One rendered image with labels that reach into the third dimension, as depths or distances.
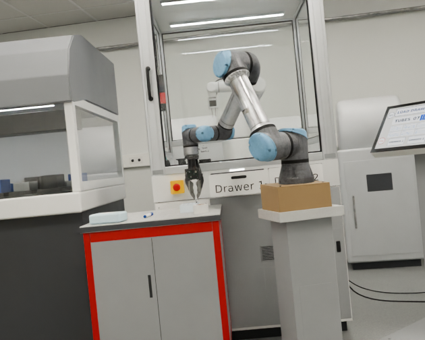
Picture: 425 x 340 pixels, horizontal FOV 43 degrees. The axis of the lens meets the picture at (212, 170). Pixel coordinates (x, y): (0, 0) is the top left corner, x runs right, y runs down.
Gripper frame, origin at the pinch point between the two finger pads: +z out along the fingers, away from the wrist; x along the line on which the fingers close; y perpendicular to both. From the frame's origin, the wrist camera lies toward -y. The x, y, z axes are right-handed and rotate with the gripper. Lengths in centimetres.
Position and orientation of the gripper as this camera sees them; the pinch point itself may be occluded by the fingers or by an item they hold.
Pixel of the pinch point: (195, 195)
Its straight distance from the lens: 270.0
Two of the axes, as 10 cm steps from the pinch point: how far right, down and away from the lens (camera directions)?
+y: -0.6, 0.1, -10.0
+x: 9.9, -1.0, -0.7
